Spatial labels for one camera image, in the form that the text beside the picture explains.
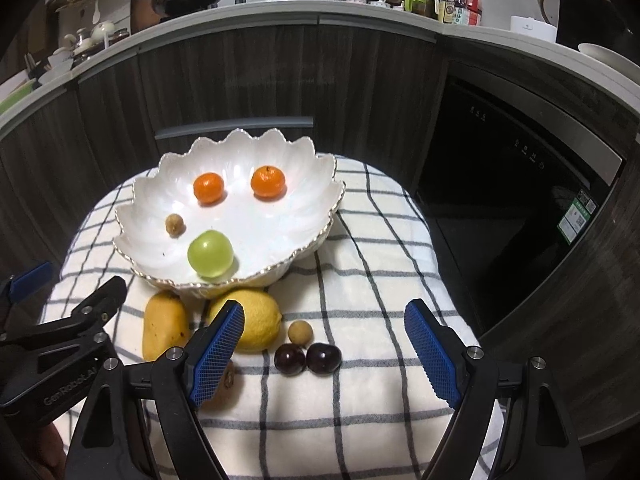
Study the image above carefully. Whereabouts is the dark soy sauce bottle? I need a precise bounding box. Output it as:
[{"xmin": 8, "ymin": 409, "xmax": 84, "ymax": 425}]
[{"xmin": 440, "ymin": 0, "xmax": 456, "ymax": 24}]

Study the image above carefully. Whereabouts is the dark wood base cabinet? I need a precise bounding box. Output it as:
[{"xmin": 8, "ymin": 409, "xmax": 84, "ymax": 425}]
[{"xmin": 1, "ymin": 9, "xmax": 444, "ymax": 274}]

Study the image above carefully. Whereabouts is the orange mandarin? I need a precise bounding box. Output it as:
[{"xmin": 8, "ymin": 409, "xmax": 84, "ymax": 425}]
[
  {"xmin": 250, "ymin": 166, "xmax": 286, "ymax": 200},
  {"xmin": 193, "ymin": 172, "xmax": 224, "ymax": 205}
]

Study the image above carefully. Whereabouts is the white box container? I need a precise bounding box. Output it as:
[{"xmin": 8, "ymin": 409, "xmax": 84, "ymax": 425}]
[{"xmin": 510, "ymin": 15, "xmax": 558, "ymax": 44}]

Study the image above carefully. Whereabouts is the red label bottle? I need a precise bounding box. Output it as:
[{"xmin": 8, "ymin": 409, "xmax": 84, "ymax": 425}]
[{"xmin": 460, "ymin": 0, "xmax": 482, "ymax": 26}]

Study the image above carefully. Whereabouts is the brown kiwi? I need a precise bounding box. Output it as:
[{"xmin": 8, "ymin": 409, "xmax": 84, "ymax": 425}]
[{"xmin": 201, "ymin": 361, "xmax": 239, "ymax": 412}]

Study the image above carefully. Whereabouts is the white ceramic teapot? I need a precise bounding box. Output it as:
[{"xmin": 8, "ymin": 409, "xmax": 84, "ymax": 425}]
[{"xmin": 91, "ymin": 21, "xmax": 115, "ymax": 44}]

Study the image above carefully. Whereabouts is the white scalloped fruit bowl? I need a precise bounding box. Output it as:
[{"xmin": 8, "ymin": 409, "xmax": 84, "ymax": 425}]
[{"xmin": 113, "ymin": 128, "xmax": 346, "ymax": 298}]

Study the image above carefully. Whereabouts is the black built-in dishwasher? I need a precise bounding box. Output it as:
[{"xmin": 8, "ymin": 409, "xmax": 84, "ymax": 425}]
[{"xmin": 416, "ymin": 63, "xmax": 624, "ymax": 335}]

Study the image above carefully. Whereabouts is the yellow lemon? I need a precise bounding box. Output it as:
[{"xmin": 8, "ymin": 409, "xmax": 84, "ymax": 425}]
[{"xmin": 206, "ymin": 288, "xmax": 282, "ymax": 353}]

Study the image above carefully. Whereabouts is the green lidded jug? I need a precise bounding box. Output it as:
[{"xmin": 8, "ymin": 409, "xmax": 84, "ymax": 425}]
[{"xmin": 404, "ymin": 0, "xmax": 439, "ymax": 20}]

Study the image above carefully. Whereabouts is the tan longan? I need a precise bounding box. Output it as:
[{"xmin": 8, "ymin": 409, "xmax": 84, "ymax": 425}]
[
  {"xmin": 288, "ymin": 320, "xmax": 314, "ymax": 348},
  {"xmin": 165, "ymin": 214, "xmax": 186, "ymax": 237}
]

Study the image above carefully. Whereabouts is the dark red cherry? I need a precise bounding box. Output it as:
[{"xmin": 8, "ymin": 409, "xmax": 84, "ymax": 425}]
[
  {"xmin": 306, "ymin": 342, "xmax": 343, "ymax": 375},
  {"xmin": 274, "ymin": 344, "xmax": 306, "ymax": 376}
]

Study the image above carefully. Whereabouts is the white black checked cloth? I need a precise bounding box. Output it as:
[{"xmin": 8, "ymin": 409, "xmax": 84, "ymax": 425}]
[{"xmin": 39, "ymin": 152, "xmax": 501, "ymax": 480}]

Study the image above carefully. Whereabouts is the white electric kettle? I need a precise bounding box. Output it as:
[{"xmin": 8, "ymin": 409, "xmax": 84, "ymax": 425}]
[{"xmin": 536, "ymin": 0, "xmax": 560, "ymax": 26}]

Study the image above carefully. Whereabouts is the green apple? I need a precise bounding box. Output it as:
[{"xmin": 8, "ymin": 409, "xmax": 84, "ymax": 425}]
[{"xmin": 188, "ymin": 230, "xmax": 234, "ymax": 278}]

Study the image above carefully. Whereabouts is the yellow mango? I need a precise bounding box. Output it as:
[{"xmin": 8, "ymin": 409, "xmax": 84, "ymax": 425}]
[{"xmin": 142, "ymin": 290, "xmax": 191, "ymax": 362}]

